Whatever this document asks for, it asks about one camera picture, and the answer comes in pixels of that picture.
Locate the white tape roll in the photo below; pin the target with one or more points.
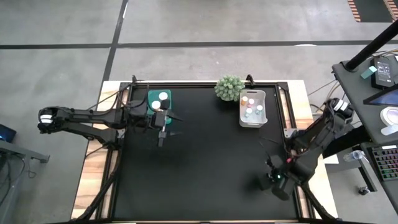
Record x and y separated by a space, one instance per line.
390 115

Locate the large orange pill bottle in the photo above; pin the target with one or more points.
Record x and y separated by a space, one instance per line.
155 104
163 96

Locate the grey desk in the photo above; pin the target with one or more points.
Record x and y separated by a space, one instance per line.
357 81
21 152

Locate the black power adapter box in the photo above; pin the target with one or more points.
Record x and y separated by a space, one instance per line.
383 73

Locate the small orange pill bottle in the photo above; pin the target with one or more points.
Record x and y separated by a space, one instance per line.
244 100

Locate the black device with blue light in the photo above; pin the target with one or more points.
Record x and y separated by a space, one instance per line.
6 133

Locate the black mat with orange stripes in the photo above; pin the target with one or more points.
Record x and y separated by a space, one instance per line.
373 11

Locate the dark tablet screen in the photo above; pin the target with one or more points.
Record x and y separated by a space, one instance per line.
384 99

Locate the black slanted pole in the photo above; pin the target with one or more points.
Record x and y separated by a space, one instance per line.
373 43

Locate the white cylinder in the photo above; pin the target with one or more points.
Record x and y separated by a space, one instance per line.
390 129

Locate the backlit black keyboard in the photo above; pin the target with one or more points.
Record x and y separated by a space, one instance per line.
385 161

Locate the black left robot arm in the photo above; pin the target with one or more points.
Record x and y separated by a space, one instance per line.
93 116

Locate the potted green succulent plant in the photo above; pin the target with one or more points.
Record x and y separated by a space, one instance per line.
229 88

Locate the black desk foot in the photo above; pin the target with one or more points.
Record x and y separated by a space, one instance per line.
354 140

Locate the black metal table frame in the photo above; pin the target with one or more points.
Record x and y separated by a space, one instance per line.
104 189

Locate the pink pill bottle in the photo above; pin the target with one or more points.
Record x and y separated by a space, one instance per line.
251 102

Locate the small teal box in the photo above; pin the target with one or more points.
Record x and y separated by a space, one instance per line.
368 72

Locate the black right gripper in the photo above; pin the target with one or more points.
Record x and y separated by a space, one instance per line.
273 183

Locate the clear water bottle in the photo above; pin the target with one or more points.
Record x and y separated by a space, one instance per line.
354 155

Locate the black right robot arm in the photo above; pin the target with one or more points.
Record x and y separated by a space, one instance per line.
320 137

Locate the white plastic bin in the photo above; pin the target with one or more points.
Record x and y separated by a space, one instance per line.
253 121

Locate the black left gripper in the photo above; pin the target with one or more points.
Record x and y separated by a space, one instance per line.
160 119

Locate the green plastic bin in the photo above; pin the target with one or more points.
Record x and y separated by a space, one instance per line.
150 96

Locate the black caster wheel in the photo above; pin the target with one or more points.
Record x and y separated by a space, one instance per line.
363 190

